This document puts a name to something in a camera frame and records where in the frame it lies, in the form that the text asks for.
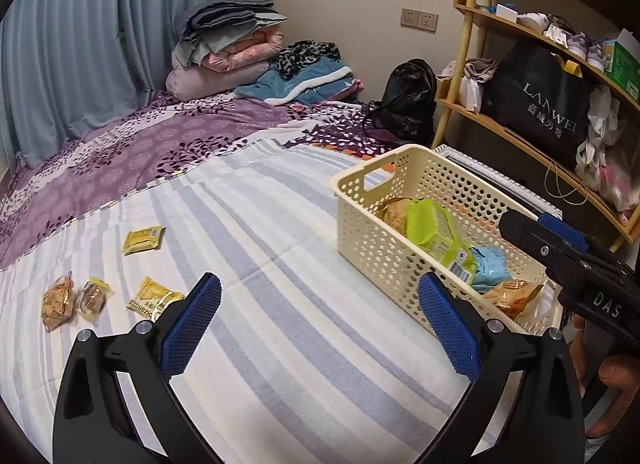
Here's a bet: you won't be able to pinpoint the light blue snack bag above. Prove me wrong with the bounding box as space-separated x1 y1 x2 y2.
471 247 512 294

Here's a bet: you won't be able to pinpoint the tan waffle snack bag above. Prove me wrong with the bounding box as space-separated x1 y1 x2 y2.
483 280 542 320

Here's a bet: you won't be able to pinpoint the small clear pastry packet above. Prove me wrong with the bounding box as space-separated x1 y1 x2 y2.
75 277 114 325

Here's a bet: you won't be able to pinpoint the green seaweed snack bag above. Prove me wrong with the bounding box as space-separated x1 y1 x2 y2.
407 199 475 285

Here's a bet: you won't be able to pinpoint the yellow bibizan biscuit packet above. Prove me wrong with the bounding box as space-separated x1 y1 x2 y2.
127 277 186 322

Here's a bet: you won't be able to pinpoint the green Korean cracker pack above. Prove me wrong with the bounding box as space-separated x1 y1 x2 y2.
375 198 412 237

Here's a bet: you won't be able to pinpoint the yellow small biscuit packet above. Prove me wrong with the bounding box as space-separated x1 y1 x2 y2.
122 225 165 255

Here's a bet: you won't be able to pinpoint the clear cookie bag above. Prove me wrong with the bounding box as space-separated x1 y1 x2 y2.
40 271 74 333

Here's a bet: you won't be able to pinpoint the person right hand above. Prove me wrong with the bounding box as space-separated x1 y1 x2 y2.
570 315 639 438

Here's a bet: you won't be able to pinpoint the wooden bamboo shelf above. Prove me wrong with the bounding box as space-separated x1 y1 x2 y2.
436 0 639 249

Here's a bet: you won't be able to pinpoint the white plastic bags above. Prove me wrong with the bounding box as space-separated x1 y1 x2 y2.
576 85 631 211

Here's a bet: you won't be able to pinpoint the black LANWEI tote bag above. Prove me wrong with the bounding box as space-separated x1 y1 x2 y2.
482 38 590 171

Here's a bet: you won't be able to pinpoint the pink folded cloth on shelf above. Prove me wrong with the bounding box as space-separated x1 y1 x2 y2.
436 58 498 113

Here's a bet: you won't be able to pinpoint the black backpack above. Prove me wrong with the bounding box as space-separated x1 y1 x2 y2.
361 58 437 148

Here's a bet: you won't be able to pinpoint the cream perforated plastic basket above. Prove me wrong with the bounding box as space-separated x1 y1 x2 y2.
331 145 562 334

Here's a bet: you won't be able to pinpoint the striped white grey blanket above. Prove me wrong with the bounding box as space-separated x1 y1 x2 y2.
1 141 466 463

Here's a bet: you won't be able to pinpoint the purple floral bedsheet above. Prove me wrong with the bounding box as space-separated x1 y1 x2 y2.
1 93 388 267

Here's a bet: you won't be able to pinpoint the blue folded clothes pile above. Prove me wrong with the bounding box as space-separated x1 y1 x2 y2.
234 41 360 107

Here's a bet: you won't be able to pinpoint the folded quilts pile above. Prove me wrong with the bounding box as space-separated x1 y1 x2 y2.
166 0 286 102

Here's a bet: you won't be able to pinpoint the blue grey curtain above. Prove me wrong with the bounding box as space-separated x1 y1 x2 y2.
0 0 269 171

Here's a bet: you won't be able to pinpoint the wall power socket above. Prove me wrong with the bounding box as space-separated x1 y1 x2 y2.
400 8 438 33

